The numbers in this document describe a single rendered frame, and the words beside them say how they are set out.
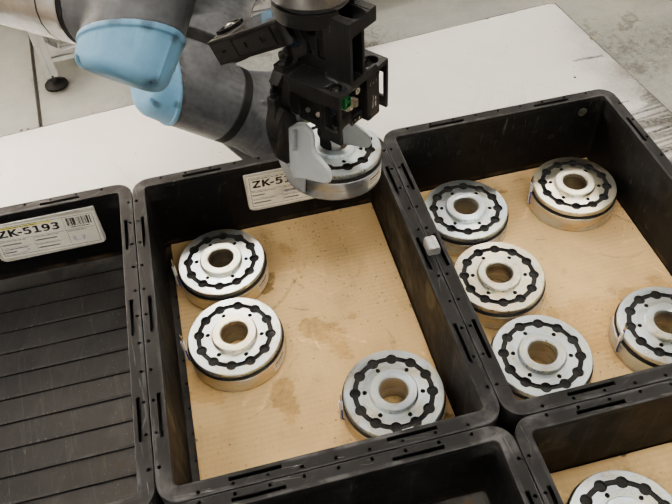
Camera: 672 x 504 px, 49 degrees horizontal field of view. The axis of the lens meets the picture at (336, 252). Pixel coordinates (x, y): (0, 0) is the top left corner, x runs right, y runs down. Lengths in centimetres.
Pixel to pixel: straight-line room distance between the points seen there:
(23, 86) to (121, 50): 230
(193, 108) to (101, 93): 169
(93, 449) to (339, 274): 33
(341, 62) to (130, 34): 17
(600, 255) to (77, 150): 87
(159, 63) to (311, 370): 37
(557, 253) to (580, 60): 62
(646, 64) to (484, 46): 136
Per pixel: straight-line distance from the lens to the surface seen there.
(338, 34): 61
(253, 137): 109
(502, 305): 82
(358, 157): 76
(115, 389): 83
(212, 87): 105
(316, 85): 63
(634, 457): 78
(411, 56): 144
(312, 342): 82
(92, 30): 59
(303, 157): 70
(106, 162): 129
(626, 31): 292
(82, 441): 81
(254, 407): 78
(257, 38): 67
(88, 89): 276
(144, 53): 58
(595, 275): 90
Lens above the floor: 150
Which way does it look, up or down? 49 degrees down
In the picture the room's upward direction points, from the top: 5 degrees counter-clockwise
